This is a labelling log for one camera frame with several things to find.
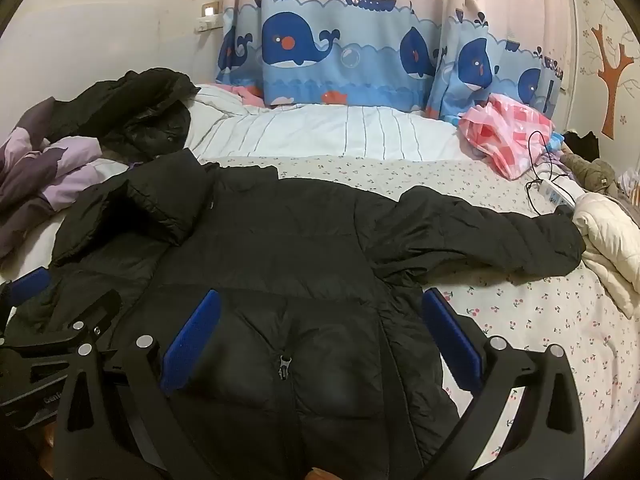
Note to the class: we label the brown tree wall sticker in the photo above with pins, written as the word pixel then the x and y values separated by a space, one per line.
pixel 612 85

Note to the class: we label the purple patchwork garment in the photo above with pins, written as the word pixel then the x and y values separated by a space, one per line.
pixel 65 160

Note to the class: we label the white power strip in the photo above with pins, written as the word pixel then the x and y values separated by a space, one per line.
pixel 555 192

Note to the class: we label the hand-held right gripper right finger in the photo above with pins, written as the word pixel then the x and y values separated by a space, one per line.
pixel 450 342

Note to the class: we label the olive green garment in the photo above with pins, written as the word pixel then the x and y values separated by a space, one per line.
pixel 592 172

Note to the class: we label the whale print curtain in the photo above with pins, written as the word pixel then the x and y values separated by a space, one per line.
pixel 300 35

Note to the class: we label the pink checked cloth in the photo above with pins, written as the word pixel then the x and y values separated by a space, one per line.
pixel 500 130

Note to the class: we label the cream puffer jacket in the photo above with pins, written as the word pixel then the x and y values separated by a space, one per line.
pixel 610 240

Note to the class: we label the large black puffer jacket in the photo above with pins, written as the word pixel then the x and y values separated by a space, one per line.
pixel 300 240

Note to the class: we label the lit wall switch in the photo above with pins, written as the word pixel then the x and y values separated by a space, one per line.
pixel 211 8

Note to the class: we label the white striped quilt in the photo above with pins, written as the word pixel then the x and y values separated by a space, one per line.
pixel 325 130

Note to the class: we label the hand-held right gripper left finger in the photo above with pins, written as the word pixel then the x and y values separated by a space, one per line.
pixel 192 342

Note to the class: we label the pink pillow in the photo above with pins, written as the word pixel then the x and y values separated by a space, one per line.
pixel 240 91

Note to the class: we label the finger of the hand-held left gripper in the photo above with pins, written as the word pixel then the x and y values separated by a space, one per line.
pixel 30 284
pixel 102 310

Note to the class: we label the small black cloth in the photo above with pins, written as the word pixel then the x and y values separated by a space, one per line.
pixel 585 145

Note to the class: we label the crumpled black jacket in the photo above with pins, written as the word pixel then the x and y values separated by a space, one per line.
pixel 140 105

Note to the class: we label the white wall socket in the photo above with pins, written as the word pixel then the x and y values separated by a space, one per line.
pixel 209 24

